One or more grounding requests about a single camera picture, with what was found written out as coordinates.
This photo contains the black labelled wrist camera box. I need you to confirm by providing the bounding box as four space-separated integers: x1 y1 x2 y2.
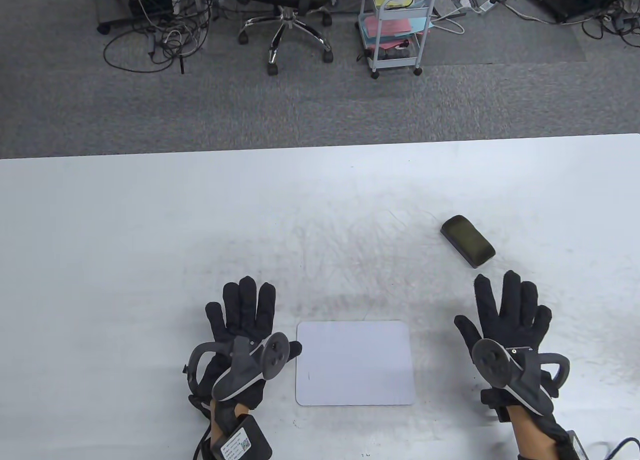
210 414 273 460

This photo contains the grey wheeled platform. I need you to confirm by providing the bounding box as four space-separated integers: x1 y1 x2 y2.
95 0 176 35

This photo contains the black device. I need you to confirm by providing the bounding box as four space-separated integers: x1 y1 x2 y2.
372 39 416 60

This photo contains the person's left forearm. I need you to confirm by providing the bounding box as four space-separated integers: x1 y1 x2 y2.
209 399 251 446

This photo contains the pink paper stack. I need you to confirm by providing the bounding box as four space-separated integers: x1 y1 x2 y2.
362 15 414 39

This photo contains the dark green whiteboard eraser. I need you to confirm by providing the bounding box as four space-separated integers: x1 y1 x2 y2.
440 215 497 269

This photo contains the tangle of black cables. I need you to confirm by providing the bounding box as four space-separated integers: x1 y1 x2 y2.
582 0 640 43
102 0 221 74

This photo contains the black cable connector box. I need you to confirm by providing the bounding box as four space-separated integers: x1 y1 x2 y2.
565 430 588 460

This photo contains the small white whiteboard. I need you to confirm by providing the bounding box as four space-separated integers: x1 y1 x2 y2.
295 321 417 407

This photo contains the white rolling cart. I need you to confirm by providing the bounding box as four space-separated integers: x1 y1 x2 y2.
358 0 441 79

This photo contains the person's right hand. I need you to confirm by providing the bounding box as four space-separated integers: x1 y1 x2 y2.
454 270 553 362

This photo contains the black glove cable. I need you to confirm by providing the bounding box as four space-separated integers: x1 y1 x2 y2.
595 436 640 460

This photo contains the black chrome office chair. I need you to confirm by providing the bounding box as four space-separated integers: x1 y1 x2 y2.
231 0 343 76

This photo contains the grey hand tracker controller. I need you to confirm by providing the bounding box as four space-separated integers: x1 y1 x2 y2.
471 338 571 417
182 332 292 403

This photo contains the person's left hand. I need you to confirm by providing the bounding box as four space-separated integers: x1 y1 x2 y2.
192 276 303 411

